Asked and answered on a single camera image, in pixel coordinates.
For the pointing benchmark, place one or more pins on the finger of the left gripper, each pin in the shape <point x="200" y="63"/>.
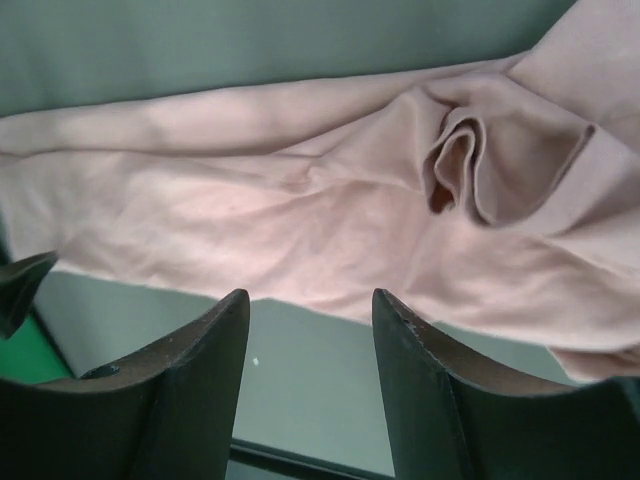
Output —
<point x="20" y="281"/>

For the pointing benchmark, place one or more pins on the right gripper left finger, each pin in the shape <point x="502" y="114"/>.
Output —
<point x="166" y="411"/>

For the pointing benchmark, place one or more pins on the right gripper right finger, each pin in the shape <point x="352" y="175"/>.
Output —
<point x="454" y="413"/>

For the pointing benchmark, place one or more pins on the pink t shirt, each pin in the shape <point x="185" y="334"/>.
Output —
<point x="500" y="197"/>

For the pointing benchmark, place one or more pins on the green book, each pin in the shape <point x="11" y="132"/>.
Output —
<point x="32" y="355"/>

